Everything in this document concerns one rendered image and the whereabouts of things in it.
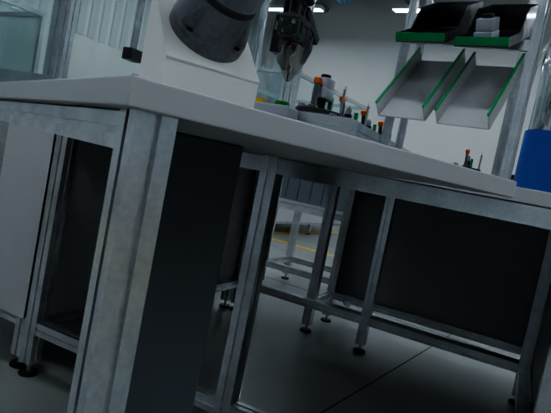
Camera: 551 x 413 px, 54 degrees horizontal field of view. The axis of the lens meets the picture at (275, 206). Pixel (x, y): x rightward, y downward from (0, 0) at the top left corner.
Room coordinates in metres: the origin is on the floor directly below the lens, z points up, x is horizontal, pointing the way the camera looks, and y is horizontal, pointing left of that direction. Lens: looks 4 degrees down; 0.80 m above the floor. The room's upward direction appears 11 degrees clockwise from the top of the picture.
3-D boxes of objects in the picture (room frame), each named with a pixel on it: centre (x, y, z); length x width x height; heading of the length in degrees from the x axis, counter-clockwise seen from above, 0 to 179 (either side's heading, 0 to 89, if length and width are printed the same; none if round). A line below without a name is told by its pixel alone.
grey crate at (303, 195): (3.70, -0.37, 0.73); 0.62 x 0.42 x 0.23; 65
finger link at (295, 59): (1.37, 0.03, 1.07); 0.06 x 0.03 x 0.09; 155
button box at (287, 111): (1.42, 0.10, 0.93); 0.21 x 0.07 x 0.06; 65
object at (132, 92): (1.07, 0.15, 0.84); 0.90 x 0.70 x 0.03; 38
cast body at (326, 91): (1.59, -0.08, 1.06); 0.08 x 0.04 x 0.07; 154
